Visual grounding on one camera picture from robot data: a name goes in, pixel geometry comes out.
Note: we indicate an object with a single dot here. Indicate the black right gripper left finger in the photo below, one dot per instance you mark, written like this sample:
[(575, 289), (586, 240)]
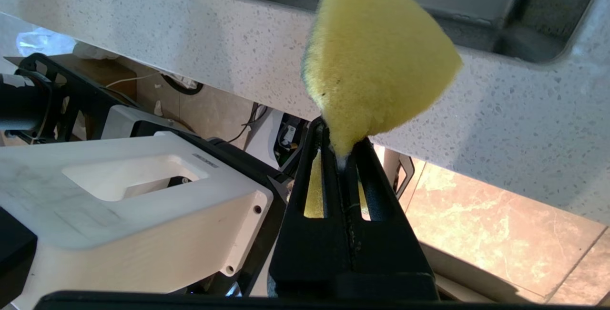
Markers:
[(310, 253)]

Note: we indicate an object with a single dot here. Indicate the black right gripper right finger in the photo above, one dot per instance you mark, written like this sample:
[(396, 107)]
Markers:
[(386, 248)]

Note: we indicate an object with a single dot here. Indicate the yellow sponge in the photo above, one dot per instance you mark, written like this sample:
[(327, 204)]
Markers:
[(376, 62)]

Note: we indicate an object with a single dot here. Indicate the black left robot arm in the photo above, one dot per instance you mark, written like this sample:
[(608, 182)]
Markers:
[(19, 105)]

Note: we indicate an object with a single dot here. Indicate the black device with white label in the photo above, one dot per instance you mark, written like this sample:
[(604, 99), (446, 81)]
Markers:
[(288, 133)]

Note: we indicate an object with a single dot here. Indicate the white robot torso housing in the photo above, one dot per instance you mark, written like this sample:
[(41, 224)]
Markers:
[(143, 233)]

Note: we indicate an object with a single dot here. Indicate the clear plastic bag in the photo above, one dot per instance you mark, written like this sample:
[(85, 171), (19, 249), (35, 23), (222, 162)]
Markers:
[(43, 43)]

